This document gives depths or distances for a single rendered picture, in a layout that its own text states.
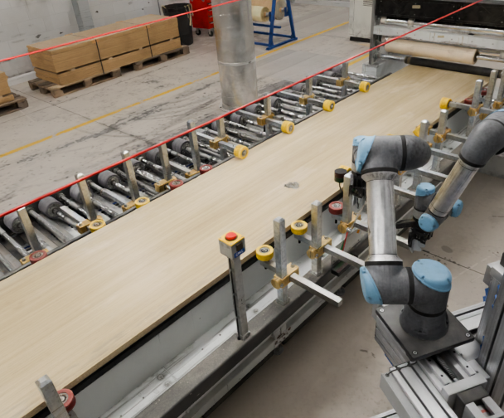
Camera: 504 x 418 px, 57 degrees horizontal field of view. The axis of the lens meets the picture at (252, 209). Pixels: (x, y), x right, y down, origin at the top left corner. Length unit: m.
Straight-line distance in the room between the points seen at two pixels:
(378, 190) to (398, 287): 0.30
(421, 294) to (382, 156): 0.44
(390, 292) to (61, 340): 1.21
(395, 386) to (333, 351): 1.32
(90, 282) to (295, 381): 1.26
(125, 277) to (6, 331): 0.49
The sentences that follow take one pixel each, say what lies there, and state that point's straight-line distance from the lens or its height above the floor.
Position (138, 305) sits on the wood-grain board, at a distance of 1.97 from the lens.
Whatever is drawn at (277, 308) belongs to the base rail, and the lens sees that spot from 2.13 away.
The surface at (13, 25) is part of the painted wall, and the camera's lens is 8.82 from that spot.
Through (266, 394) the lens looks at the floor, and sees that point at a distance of 2.71.
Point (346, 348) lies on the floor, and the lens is 2.91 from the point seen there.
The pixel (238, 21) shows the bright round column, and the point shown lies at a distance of 5.81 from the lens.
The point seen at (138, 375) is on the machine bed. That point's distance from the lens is 2.04.
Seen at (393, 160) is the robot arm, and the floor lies 1.52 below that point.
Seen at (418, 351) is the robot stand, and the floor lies 1.04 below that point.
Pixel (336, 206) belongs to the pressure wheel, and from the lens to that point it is 2.40.
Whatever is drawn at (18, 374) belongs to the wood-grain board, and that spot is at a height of 0.90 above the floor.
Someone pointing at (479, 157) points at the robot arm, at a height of 1.45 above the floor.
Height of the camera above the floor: 2.22
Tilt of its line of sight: 33 degrees down
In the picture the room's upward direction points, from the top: 5 degrees counter-clockwise
